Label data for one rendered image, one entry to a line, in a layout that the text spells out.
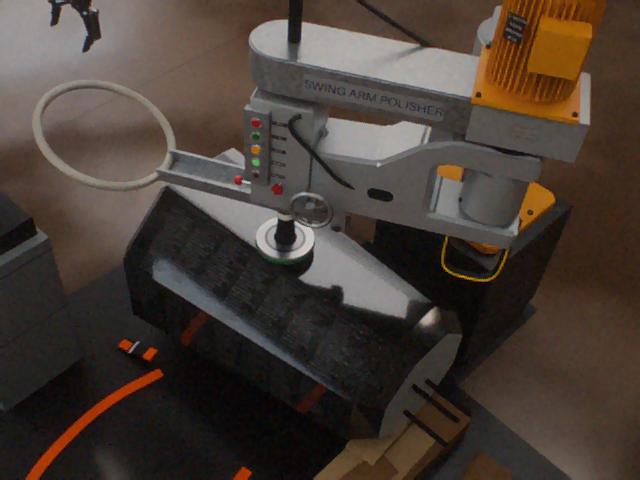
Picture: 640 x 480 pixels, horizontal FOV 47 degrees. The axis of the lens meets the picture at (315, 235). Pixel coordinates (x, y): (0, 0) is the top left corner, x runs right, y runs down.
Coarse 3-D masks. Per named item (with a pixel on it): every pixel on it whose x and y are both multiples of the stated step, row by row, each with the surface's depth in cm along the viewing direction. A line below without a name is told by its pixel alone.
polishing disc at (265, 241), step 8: (264, 224) 271; (272, 224) 271; (296, 224) 272; (264, 232) 268; (272, 232) 268; (296, 232) 269; (304, 232) 269; (312, 232) 270; (256, 240) 265; (264, 240) 265; (272, 240) 266; (296, 240) 266; (304, 240) 267; (312, 240) 267; (264, 248) 263; (272, 248) 263; (280, 248) 263; (288, 248) 263; (296, 248) 264; (304, 248) 264; (272, 256) 260; (280, 256) 260; (288, 256) 261; (296, 256) 261
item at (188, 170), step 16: (176, 160) 262; (192, 160) 260; (208, 160) 258; (176, 176) 251; (192, 176) 251; (208, 176) 258; (224, 176) 259; (208, 192) 253; (224, 192) 251; (240, 192) 248; (272, 208) 250; (336, 224) 242
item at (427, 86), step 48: (288, 48) 206; (336, 48) 207; (384, 48) 209; (432, 48) 210; (288, 96) 210; (336, 96) 205; (384, 96) 200; (432, 96) 197; (528, 144) 197; (576, 144) 193
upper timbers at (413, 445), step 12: (408, 432) 291; (420, 432) 291; (396, 444) 287; (408, 444) 287; (420, 444) 287; (432, 444) 288; (348, 456) 282; (396, 456) 283; (408, 456) 284; (420, 456) 284; (324, 468) 278; (336, 468) 278; (348, 468) 279; (396, 468) 280; (408, 468) 280
